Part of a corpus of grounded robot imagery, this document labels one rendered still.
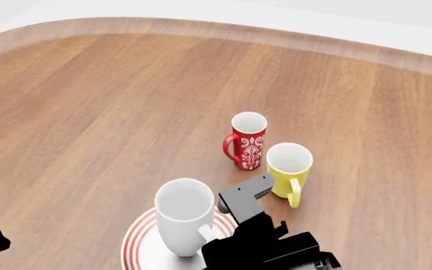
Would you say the white plate with red rings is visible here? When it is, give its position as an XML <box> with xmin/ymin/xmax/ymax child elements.
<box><xmin>120</xmin><ymin>205</ymin><xmax>239</xmax><ymax>270</ymax></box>

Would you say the tall white mug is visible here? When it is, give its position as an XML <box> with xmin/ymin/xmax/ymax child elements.
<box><xmin>154</xmin><ymin>177</ymin><xmax>217</xmax><ymax>258</ymax></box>

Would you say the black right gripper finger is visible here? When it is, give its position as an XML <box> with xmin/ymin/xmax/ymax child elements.
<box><xmin>200</xmin><ymin>236</ymin><xmax>239</xmax><ymax>268</ymax></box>
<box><xmin>217</xmin><ymin>172</ymin><xmax>276</xmax><ymax>225</ymax></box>

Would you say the yellow and white mug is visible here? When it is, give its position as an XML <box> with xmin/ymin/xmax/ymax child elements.
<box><xmin>265</xmin><ymin>142</ymin><xmax>314</xmax><ymax>209</ymax></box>

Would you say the red mug with white pattern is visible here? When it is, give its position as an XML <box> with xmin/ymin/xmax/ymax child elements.
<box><xmin>222</xmin><ymin>111</ymin><xmax>269</xmax><ymax>171</ymax></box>

